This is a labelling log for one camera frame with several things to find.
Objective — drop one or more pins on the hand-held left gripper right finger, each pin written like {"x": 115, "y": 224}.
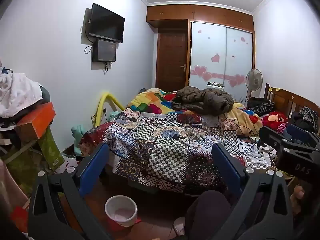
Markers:
{"x": 226, "y": 167}

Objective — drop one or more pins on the colourful block-print quilt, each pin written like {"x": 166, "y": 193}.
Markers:
{"x": 150, "y": 101}

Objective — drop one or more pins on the brown wooden door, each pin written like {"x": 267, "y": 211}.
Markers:
{"x": 172, "y": 60}

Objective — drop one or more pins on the teal plastic toy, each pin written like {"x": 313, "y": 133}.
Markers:
{"x": 77, "y": 140}

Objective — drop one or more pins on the yellow foam tube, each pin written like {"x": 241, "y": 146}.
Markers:
{"x": 105, "y": 102}

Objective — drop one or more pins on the red floral box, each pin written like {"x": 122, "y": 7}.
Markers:
{"x": 20, "y": 218}

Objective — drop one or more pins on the patchwork printed blanket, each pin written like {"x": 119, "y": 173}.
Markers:
{"x": 165, "y": 155}

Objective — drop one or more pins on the brown puffer jacket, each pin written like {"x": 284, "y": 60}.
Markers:
{"x": 207, "y": 100}

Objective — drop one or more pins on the black wall television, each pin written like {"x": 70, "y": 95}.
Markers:
{"x": 106, "y": 22}

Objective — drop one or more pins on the orange cardboard box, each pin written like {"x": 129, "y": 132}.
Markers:
{"x": 35, "y": 122}

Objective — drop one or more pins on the red plush toy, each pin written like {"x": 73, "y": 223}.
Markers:
{"x": 273, "y": 120}

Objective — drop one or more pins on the person's leg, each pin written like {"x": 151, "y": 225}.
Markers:
{"x": 207, "y": 215}

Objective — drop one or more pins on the person's right hand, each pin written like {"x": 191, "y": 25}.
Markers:
{"x": 298, "y": 192}

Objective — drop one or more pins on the black striped garment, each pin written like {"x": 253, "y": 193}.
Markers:
{"x": 260, "y": 105}

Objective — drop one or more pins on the green leaf-print box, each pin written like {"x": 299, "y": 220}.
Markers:
{"x": 51, "y": 150}

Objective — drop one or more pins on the white plastic bag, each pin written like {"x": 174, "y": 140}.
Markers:
{"x": 66, "y": 165}

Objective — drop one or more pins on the yellow printed blanket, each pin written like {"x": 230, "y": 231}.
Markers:
{"x": 242, "y": 120}

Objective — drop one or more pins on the dark patterned garment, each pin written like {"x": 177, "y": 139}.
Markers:
{"x": 306, "y": 116}

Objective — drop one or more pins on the wooden bed headboard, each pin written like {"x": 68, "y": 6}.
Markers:
{"x": 285, "y": 100}

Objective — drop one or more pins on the white slipper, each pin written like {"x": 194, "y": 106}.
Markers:
{"x": 179, "y": 226}

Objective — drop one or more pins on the white cloth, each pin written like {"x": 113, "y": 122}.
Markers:
{"x": 17, "y": 92}

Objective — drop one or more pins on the white power strip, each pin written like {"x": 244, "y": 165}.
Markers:
{"x": 260, "y": 158}

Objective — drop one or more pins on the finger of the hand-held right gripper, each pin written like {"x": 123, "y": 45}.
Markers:
{"x": 297, "y": 131}
{"x": 272, "y": 136}

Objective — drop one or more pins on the white plastic bucket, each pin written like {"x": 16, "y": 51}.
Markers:
{"x": 121, "y": 210}

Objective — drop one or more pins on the wooden wardrobe with sliding doors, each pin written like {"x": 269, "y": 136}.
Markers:
{"x": 220, "y": 50}

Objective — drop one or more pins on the small black wall monitor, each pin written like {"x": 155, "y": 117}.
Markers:
{"x": 103, "y": 50}

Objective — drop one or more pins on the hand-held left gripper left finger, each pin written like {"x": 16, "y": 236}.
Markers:
{"x": 93, "y": 170}

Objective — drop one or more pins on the white standing fan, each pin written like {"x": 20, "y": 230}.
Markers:
{"x": 253, "y": 80}

